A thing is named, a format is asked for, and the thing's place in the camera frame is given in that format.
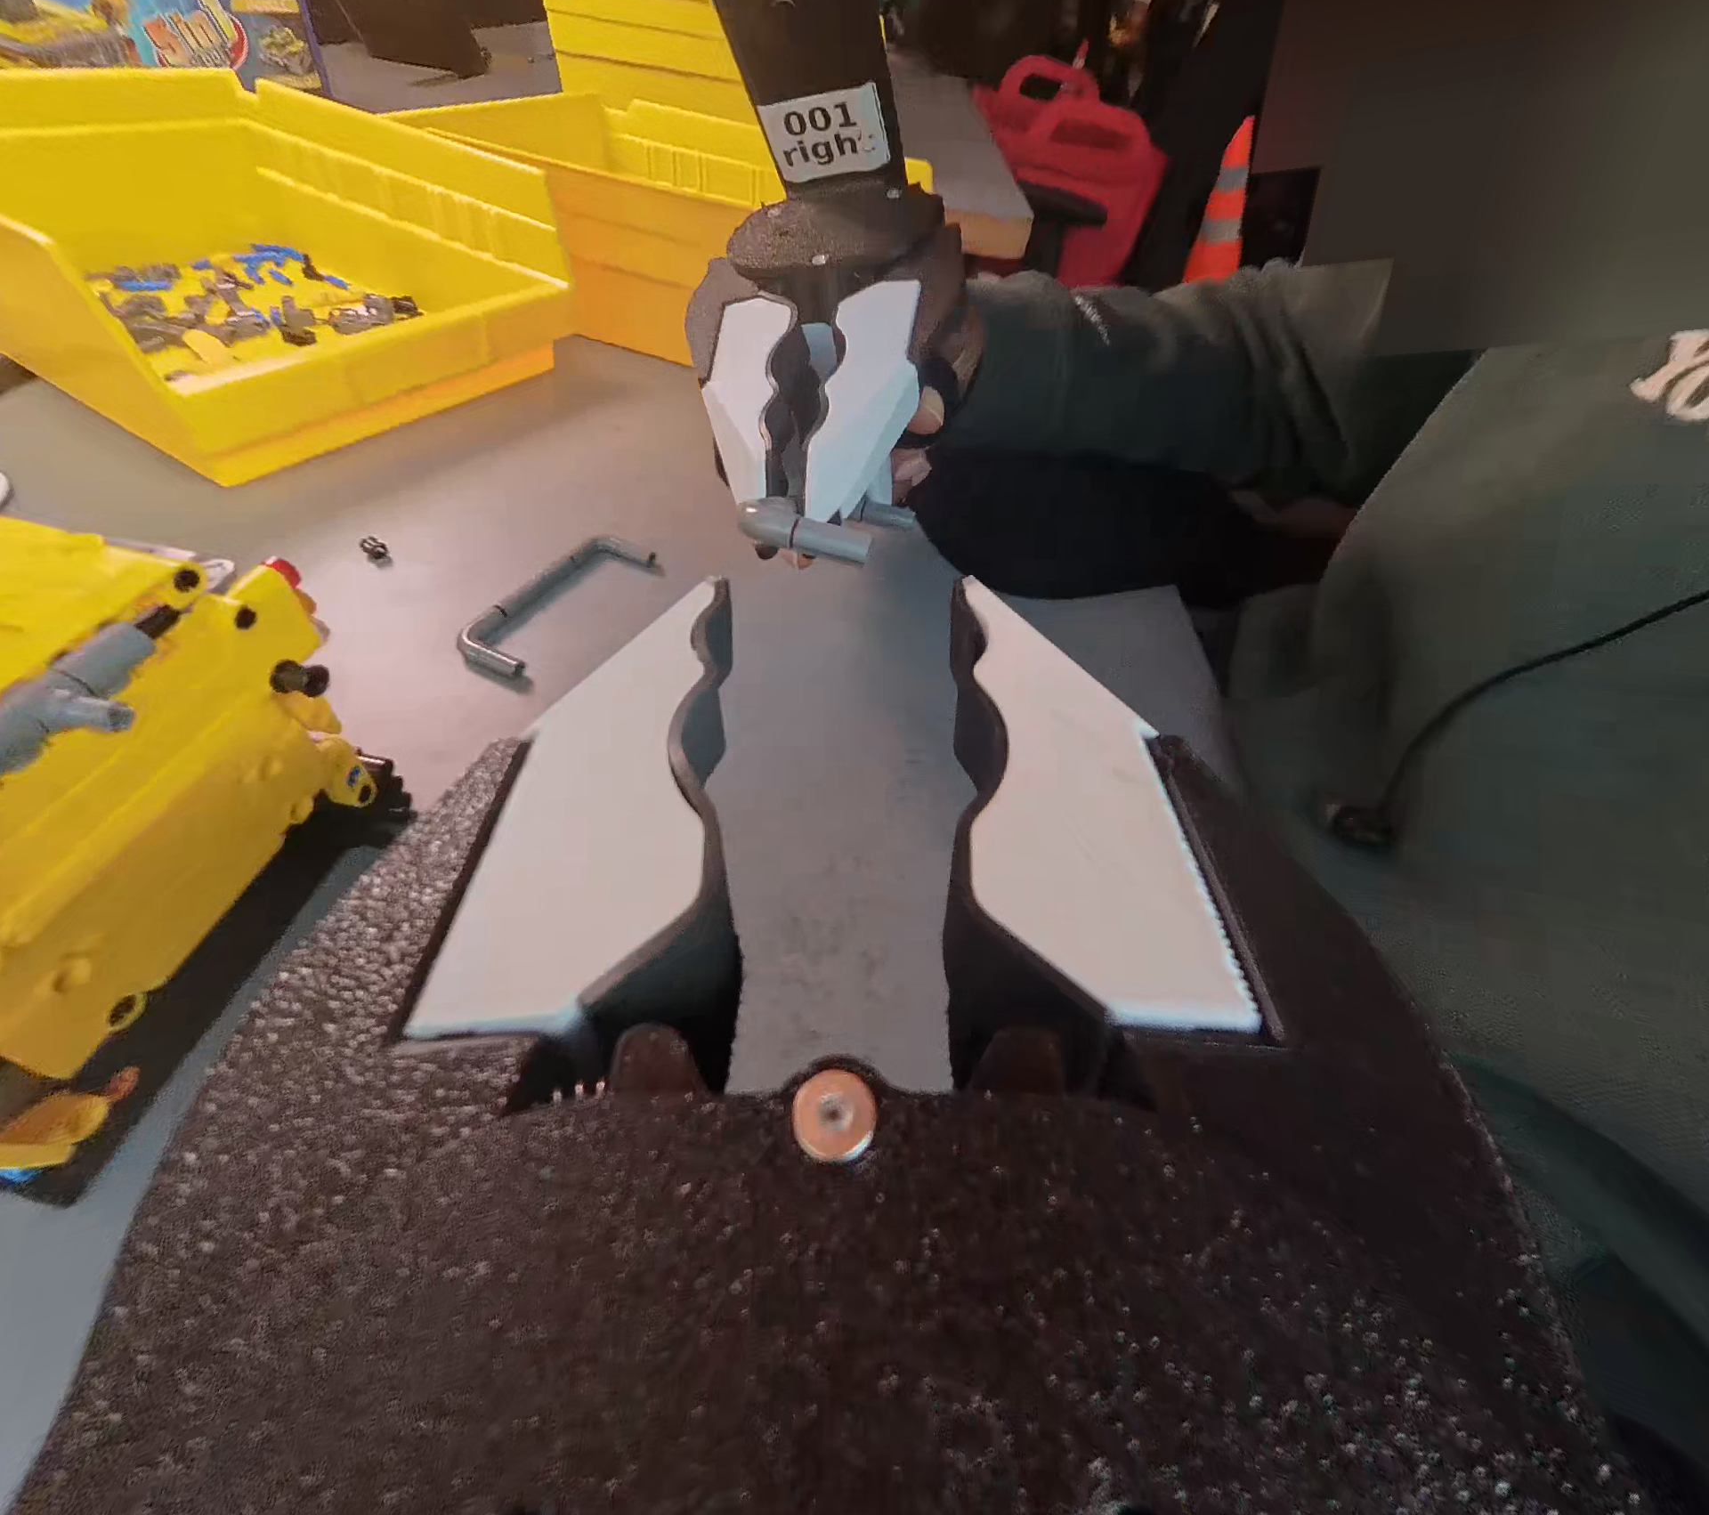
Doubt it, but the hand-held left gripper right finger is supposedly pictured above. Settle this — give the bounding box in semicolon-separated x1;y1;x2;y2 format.
946;573;1268;1100

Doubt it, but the grey bent lego tube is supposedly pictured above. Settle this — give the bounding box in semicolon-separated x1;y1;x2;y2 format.
458;538;661;685
737;493;924;571

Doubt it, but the red jacket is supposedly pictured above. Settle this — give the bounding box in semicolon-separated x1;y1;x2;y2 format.
972;52;1170;287

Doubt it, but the yellow storage bin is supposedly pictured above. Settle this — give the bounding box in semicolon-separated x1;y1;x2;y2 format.
0;66;577;490

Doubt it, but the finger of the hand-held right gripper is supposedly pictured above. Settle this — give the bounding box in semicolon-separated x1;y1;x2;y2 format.
798;276;926;525
705;292;810;509

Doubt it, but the orange traffic cone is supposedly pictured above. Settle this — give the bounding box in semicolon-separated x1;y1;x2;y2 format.
1181;116;1261;287

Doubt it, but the black hoodie drawstring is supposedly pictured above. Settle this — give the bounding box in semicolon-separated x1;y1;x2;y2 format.
1314;593;1709;853

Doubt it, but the black office chair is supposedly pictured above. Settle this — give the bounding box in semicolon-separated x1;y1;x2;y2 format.
1026;185;1111;281

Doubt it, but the yellow lego robot model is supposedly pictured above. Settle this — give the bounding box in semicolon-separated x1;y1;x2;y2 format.
0;513;410;1184

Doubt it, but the person's right hand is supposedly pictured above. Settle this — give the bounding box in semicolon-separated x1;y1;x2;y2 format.
882;353;967;516

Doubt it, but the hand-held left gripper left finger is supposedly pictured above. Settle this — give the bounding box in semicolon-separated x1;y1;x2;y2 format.
401;573;743;1097

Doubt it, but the heap of grey blue parts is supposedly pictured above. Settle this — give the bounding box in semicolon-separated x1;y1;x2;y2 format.
86;239;428;376

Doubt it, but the person's right forearm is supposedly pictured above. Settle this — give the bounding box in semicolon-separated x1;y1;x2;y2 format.
921;256;1398;607

